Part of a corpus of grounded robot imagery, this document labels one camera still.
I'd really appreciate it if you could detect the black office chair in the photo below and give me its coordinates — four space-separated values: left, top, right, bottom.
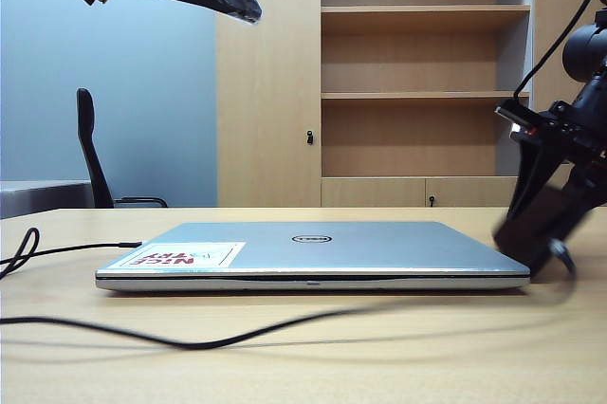
75 87 169 210

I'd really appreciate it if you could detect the light wooden cabinet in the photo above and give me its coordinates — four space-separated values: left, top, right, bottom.
213 0 607 209

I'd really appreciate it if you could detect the grey desk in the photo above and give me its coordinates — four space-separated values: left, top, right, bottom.
0 179 94 220

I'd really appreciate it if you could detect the white red laptop sticker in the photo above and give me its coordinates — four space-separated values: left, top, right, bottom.
116 241 247 268

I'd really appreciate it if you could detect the silver Dell laptop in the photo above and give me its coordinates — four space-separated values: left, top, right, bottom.
94 221 531 292

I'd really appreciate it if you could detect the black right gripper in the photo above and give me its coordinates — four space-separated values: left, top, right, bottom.
494 80 607 245

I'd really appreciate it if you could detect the black robot wrist cable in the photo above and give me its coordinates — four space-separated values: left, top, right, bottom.
513 0 607 104

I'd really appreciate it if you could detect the black charging cable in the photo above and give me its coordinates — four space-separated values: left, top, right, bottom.
0 227 578 351

